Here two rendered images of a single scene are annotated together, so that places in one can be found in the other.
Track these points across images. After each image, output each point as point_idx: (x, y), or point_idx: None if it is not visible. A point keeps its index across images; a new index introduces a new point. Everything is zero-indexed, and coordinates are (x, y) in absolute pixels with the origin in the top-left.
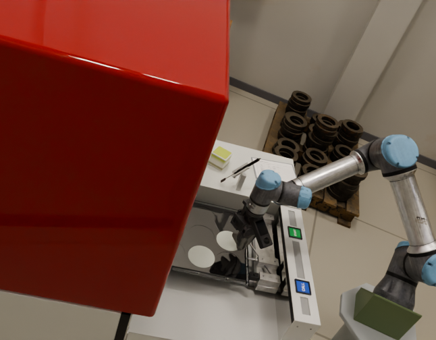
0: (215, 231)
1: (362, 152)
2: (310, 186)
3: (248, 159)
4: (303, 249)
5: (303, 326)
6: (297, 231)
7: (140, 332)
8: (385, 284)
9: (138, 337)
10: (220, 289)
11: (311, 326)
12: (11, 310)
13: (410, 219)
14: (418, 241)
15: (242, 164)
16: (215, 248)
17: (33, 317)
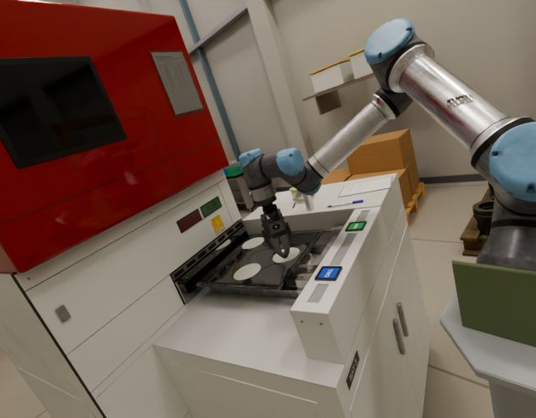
0: None
1: (378, 89)
2: (322, 155)
3: (339, 187)
4: (358, 238)
5: (309, 320)
6: (361, 223)
7: (164, 345)
8: (484, 245)
9: (166, 352)
10: (267, 304)
11: (318, 318)
12: None
13: (440, 112)
14: (469, 135)
15: None
16: (266, 263)
17: (2, 297)
